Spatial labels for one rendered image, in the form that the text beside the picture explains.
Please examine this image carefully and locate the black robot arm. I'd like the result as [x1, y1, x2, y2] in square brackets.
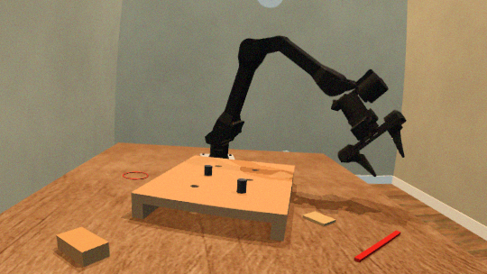
[205, 35, 389, 159]

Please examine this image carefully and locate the red flat bar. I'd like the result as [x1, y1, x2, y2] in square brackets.
[354, 231, 401, 262]

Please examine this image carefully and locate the orange rectangular block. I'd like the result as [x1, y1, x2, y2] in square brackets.
[56, 227, 110, 267]

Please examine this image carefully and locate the tan rectangular block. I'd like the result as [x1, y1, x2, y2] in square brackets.
[303, 212, 335, 226]

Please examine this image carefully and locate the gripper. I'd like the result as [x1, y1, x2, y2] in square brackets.
[338, 107, 407, 177]

